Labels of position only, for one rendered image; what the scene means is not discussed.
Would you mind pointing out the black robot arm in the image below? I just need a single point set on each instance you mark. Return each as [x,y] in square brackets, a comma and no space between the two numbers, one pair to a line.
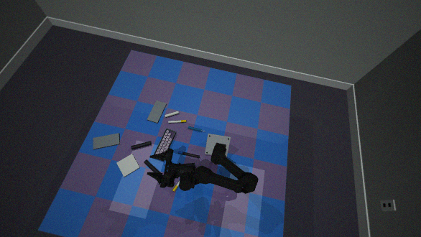
[191,176]

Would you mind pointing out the white flat square pad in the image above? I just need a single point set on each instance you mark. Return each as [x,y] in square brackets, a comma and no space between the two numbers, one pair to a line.
[128,165]

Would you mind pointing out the keyboard with white letter keys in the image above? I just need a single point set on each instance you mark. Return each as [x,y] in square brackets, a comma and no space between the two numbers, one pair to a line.
[165,141]

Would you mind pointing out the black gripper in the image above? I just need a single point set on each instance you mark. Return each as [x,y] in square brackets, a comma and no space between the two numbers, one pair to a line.
[165,156]

